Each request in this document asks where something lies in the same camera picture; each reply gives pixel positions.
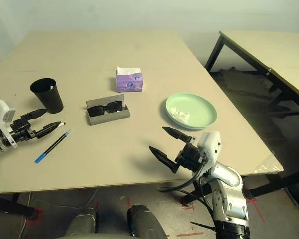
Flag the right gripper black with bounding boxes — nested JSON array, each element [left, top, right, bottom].
[[149, 126, 209, 174]]

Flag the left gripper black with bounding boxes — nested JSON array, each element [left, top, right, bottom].
[[10, 108, 62, 143]]

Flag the blue and black pen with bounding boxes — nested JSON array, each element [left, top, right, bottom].
[[34, 128, 74, 164]]

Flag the white tissue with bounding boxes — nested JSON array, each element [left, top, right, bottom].
[[169, 106, 191, 123]]

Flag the green plate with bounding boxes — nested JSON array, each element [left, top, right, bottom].
[[165, 92, 218, 129]]

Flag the black sunglasses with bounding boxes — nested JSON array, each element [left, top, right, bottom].
[[87, 101, 123, 117]]

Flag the grey glasses case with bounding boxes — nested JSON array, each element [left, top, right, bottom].
[[85, 93, 130, 126]]

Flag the black plastic cup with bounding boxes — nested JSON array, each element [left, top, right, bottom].
[[30, 78, 64, 114]]

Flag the blue plate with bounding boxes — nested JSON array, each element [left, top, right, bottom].
[[168, 119, 216, 131]]

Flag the purple tissue box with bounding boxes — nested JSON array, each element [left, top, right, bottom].
[[115, 66, 143, 93]]

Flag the grey robot right leg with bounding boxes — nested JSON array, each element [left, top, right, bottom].
[[126, 204, 166, 239]]

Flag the black metal table leg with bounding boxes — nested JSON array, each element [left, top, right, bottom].
[[183, 171, 299, 205], [0, 195, 39, 221]]

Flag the grey robot torso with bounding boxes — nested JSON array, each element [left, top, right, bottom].
[[53, 232, 133, 239]]

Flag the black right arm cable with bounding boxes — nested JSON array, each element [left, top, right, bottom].
[[157, 164, 215, 232]]

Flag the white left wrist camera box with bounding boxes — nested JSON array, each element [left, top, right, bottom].
[[0, 99, 16, 149]]

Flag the white floor cable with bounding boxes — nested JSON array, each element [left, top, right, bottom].
[[19, 188, 99, 239]]

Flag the beige side table black frame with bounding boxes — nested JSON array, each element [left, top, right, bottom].
[[204, 30, 299, 115]]

